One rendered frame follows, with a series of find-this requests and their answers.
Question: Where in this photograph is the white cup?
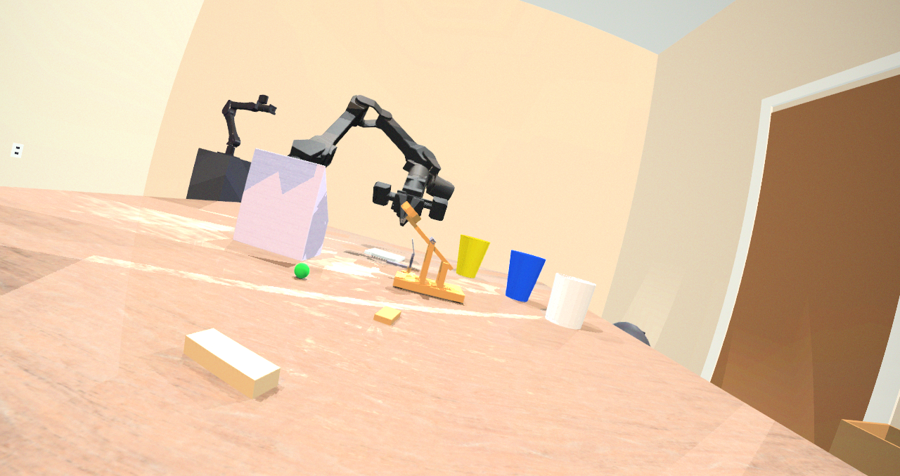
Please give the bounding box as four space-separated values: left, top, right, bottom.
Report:
545 273 596 330

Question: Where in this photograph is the orange wooden catapult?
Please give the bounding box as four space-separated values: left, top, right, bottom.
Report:
392 201 465 303

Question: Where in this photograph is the cream rectangular block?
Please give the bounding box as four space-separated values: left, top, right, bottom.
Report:
184 328 281 399

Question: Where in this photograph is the yellow rectangular block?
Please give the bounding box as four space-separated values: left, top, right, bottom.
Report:
373 307 401 326

